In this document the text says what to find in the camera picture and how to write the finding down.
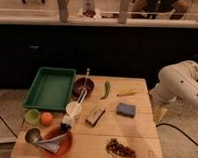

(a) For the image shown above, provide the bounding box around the seated person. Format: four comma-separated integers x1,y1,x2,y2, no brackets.
131,0,189,20

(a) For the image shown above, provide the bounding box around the small wooden block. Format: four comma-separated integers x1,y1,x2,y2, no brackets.
85,106,105,126

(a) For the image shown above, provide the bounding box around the orange plate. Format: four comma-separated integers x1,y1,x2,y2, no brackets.
41,127,73,158

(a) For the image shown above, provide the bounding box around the green plastic tray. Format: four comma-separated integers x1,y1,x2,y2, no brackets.
23,67,76,112

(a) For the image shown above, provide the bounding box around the white black bottle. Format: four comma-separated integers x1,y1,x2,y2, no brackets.
61,115,74,133

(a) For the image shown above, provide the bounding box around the orange fruit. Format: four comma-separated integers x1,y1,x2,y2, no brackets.
40,112,53,127

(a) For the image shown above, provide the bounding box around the blue sponge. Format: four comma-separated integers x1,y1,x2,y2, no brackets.
117,103,136,117

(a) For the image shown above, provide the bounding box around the black floor cable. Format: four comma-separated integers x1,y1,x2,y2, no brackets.
154,122,198,158

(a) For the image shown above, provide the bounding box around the dark brown bowl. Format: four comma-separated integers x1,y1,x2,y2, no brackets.
72,78,94,97

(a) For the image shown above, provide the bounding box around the yellow banana toy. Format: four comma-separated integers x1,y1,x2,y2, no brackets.
117,90,136,97

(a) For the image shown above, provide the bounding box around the metal ladle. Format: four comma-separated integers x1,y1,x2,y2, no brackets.
24,127,69,147

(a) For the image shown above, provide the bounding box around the bunch of dark grapes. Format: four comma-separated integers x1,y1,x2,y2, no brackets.
106,138,137,158

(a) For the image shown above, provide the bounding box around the green chili pepper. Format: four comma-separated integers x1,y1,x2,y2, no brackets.
100,81,110,100

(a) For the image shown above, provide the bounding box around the small green cup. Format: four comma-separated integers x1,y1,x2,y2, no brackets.
24,109,40,125

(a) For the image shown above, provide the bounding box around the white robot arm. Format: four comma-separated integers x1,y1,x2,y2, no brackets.
149,60,198,123

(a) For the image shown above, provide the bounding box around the grey folded cloth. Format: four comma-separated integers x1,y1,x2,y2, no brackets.
35,138,60,153

